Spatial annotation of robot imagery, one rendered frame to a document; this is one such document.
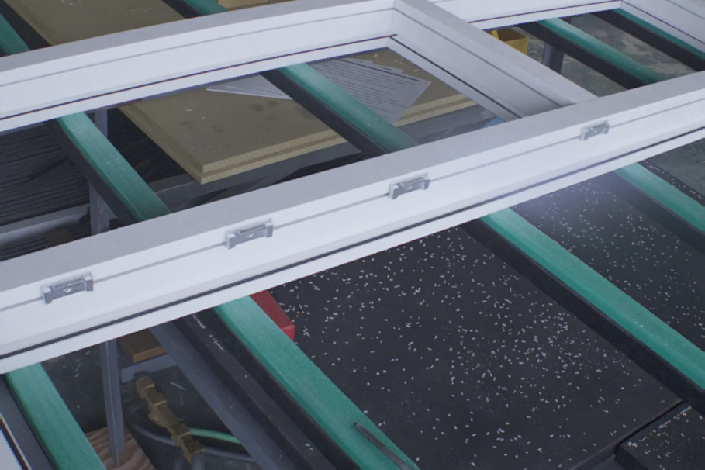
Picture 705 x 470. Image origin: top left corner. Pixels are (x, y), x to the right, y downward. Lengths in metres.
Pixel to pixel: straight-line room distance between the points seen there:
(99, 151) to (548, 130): 0.52
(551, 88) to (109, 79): 0.57
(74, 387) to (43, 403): 1.28
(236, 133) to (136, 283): 0.82
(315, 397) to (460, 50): 0.69
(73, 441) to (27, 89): 0.56
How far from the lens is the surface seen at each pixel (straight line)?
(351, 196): 0.98
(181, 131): 1.68
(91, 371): 2.14
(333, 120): 1.30
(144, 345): 1.74
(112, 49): 1.26
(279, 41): 1.39
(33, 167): 2.21
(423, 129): 1.85
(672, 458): 1.28
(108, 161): 1.14
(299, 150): 1.67
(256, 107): 1.77
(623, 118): 1.26
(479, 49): 1.36
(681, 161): 3.35
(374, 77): 1.91
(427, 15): 1.43
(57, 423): 0.81
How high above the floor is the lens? 1.44
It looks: 31 degrees down
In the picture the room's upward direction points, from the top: 8 degrees clockwise
